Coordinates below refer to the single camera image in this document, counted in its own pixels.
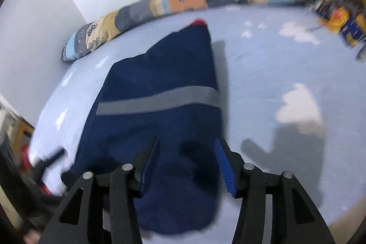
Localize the navy blue work jacket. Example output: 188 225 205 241
61 19 226 234

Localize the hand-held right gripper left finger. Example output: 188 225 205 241
40 136 161 244

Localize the floral patterned cloth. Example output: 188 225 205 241
306 0 366 47

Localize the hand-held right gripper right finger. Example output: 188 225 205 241
214 137 336 244

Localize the dark grey textured object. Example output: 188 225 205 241
355 44 366 62

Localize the wooden furniture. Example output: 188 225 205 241
0 101 36 153

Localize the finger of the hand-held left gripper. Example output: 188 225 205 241
34 147 67 176

